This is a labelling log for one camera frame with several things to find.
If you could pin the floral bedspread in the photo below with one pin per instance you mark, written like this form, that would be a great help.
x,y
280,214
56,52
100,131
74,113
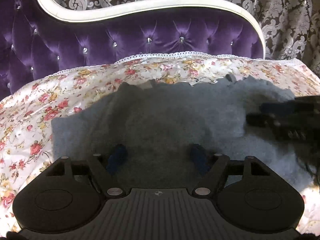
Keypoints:
x,y
26,134

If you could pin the purple tufted headboard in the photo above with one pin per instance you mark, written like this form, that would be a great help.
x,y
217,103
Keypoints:
x,y
39,37

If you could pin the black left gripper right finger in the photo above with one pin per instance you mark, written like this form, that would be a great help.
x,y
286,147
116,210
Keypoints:
x,y
212,170

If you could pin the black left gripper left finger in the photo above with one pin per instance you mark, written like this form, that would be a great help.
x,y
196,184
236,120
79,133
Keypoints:
x,y
103,169

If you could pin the grey argyle knit sweater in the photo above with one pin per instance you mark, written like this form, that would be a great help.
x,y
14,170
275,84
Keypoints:
x,y
158,123

